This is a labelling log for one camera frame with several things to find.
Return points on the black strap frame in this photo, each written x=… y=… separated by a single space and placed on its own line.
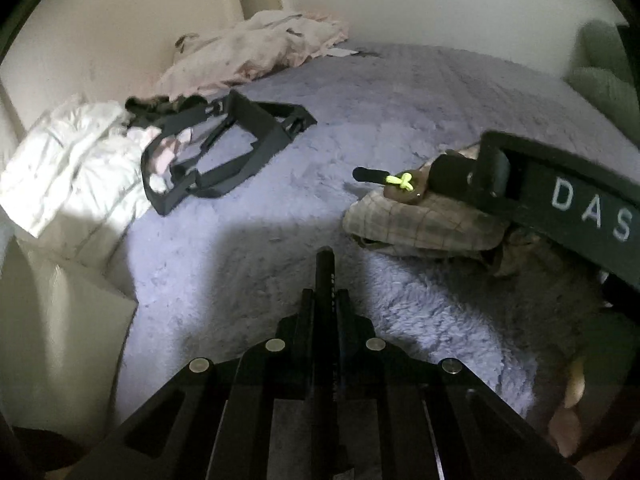
x=207 y=148

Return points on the pink floral crumpled cloth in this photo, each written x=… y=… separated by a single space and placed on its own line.
x=248 y=50

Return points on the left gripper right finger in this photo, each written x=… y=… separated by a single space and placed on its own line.
x=436 y=421

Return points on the beige plaid cloth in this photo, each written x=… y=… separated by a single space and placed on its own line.
x=435 y=226

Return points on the green plush cushion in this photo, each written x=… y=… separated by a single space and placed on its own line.
x=607 y=80

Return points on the white crumpled cloth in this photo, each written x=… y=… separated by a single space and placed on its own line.
x=74 y=184

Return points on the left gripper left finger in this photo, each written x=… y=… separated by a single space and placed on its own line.
x=214 y=424

